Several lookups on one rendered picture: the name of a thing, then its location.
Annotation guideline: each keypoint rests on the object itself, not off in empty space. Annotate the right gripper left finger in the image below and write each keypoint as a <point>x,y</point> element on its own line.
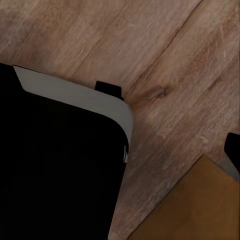
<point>12,149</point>

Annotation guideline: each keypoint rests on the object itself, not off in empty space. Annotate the door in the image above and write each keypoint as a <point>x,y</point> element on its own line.
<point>204,205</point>

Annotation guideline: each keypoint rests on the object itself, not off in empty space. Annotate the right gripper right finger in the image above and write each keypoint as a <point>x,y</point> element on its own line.
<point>232,149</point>

